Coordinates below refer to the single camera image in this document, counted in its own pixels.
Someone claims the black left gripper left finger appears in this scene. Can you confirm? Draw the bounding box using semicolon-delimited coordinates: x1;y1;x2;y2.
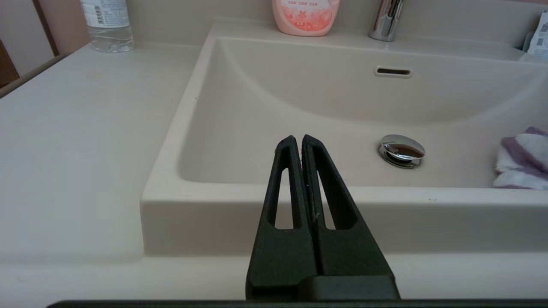
246;136;317;300

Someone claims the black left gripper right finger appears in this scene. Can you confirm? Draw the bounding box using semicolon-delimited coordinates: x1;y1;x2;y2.
300;135;400;300

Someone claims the purple white striped towel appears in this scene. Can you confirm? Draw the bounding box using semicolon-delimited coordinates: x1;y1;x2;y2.
493;126;548;190

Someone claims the chrome faucet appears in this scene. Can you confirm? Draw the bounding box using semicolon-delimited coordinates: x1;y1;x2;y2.
369;0;406;42

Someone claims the beige sink basin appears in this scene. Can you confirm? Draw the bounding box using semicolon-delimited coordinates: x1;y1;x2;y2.
140;19;548;257

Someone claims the chrome drain stopper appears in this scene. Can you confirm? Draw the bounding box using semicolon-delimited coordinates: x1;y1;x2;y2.
378;134;426;169

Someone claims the pink soap pump bottle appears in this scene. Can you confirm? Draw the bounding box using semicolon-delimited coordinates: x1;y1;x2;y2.
271;0;341;37

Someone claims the clear water bottle white label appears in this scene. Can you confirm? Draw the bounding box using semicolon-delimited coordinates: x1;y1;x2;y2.
80;0;134;53

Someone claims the white printed packet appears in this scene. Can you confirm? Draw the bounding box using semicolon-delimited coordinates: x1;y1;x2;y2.
527;9;548;54

